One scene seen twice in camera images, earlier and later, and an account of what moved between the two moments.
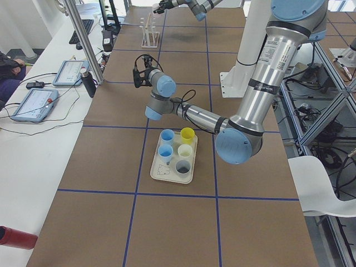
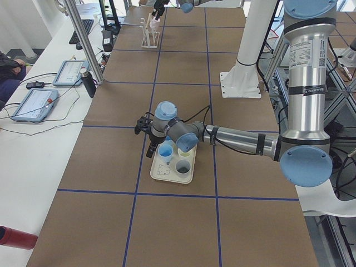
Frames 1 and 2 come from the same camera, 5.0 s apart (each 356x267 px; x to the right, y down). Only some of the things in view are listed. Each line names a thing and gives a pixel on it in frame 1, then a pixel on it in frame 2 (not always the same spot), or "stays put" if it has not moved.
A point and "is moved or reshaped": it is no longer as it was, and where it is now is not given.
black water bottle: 90,83 stays put
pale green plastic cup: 184,151 stays put
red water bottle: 17,238 stays put
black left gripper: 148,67 → 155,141
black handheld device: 36,84 stays put
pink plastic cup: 155,6 is moved or reshaped
